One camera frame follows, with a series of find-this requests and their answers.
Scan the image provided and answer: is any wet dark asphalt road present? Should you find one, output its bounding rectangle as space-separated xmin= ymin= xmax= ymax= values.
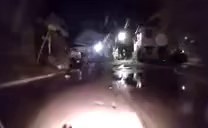
xmin=0 ymin=59 xmax=208 ymax=128

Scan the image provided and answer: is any street lamp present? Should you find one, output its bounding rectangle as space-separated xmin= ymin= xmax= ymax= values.
xmin=115 ymin=29 xmax=129 ymax=60

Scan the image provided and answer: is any pale building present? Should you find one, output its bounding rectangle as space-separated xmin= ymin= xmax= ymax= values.
xmin=133 ymin=20 xmax=180 ymax=63

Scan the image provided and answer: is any vehicle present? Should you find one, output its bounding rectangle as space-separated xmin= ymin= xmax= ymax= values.
xmin=67 ymin=47 xmax=90 ymax=71

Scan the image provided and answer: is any pale kerb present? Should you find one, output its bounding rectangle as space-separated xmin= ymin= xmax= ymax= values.
xmin=0 ymin=70 xmax=72 ymax=91

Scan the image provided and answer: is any robot's own part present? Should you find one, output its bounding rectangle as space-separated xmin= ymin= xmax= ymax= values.
xmin=61 ymin=123 xmax=73 ymax=128

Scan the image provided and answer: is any dark car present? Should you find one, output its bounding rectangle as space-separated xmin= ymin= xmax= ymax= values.
xmin=167 ymin=48 xmax=190 ymax=64

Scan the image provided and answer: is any palm tree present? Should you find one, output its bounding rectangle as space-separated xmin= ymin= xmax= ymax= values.
xmin=35 ymin=13 xmax=70 ymax=66

